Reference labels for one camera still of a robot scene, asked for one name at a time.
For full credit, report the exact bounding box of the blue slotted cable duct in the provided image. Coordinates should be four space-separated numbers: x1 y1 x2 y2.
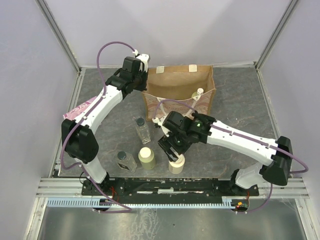
47 195 235 209

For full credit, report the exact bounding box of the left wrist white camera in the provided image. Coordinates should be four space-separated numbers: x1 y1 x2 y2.
132 49 151 73

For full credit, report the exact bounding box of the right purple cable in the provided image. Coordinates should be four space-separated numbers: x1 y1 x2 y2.
152 98 310 214

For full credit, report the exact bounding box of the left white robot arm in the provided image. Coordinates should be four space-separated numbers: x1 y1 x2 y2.
61 54 150 195

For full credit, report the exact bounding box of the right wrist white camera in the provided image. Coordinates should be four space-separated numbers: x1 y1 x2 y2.
152 116 170 137

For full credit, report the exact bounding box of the cream bottle white cap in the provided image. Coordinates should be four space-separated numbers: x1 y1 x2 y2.
168 154 185 175

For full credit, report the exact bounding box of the tall clear glass bottle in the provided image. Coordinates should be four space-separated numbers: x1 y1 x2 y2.
133 116 151 145

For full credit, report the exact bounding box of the yellow-green bottle white cap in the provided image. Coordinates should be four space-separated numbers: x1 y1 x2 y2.
138 147 156 170

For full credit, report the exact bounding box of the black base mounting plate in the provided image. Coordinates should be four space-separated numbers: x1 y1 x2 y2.
81 176 260 197

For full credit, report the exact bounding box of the aluminium front rail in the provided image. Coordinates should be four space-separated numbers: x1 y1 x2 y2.
35 177 310 199

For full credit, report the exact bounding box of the right aluminium frame post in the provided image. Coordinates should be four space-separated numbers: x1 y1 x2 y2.
254 0 300 72

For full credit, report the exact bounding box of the purple cable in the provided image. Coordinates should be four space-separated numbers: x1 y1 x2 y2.
152 98 310 214
59 42 140 214

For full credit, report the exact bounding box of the aluminium frame post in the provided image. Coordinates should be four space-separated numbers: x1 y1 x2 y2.
254 0 300 72
35 0 81 73

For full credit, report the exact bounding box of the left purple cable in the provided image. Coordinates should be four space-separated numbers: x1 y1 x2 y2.
59 42 140 214

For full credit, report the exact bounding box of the wrist white camera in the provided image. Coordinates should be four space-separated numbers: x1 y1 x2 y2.
132 49 151 73
152 116 170 137

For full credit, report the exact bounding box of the brown canvas tote bag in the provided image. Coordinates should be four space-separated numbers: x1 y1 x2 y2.
142 64 216 121

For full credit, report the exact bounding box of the short clear glass bottle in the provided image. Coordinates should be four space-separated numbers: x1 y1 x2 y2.
114 151 137 173

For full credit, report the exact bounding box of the pink printed package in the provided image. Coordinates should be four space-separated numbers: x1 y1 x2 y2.
62 96 97 121

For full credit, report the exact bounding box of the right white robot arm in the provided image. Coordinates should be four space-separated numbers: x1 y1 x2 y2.
152 111 293 196

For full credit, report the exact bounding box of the yellow-green pump lotion bottle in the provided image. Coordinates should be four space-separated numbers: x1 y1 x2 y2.
191 88 204 101

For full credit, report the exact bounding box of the left aluminium frame post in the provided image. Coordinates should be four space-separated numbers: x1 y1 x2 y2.
35 0 81 73

